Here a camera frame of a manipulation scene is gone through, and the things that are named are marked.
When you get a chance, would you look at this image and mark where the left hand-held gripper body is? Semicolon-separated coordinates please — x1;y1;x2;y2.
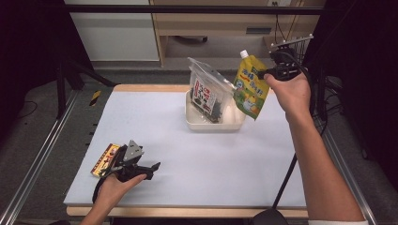
115;139;148;184

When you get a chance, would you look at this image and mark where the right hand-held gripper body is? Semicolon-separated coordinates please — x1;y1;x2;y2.
268;33;314;83

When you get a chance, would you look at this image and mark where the yellow and red packet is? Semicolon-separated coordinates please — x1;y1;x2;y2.
90;142;122;178

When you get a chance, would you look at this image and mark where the yellow and green spout pouch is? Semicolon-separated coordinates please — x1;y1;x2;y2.
232;49;271;122

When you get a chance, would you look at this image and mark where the clear bag of dried seaweed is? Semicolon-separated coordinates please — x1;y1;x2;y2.
187;56;237;124

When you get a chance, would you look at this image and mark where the cream plastic basin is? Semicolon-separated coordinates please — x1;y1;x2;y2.
184;89;248;132

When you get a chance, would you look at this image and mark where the person's right hand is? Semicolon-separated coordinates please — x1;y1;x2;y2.
263;72;313;122

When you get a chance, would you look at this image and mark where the person's left hand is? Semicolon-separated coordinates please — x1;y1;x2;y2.
93;172;147;214

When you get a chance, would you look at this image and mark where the yellow and black tape piece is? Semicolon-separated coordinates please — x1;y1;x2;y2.
89;89;103;107

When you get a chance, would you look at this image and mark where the wooden desk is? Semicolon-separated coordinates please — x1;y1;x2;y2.
149;0;327;68

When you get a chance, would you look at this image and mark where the black curtain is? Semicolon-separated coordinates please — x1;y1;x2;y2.
0;0;95;143
301;0;398;184

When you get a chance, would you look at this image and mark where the black metal stand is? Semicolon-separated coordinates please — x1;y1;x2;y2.
55;57;117;120

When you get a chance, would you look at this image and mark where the black metal bar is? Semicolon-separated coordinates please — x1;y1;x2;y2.
61;4;325;15

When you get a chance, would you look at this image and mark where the white cabinet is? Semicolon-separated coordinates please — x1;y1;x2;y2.
63;0;161;63

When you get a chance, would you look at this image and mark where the black round object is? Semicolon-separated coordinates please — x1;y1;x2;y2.
252;207;291;225

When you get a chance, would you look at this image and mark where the black wire basket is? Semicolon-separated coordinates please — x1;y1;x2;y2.
283;37;312;66

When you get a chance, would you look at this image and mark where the black hanging cable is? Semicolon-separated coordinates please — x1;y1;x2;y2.
273;2;287;42

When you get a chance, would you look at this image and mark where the aluminium frame rail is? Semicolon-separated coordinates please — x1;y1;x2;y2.
321;127;379;225
0;89;80;225

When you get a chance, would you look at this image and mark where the thin black floor cable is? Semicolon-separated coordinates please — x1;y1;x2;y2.
16;99;39;120

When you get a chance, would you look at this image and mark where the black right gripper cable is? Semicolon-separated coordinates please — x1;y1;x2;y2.
271;51;317;210

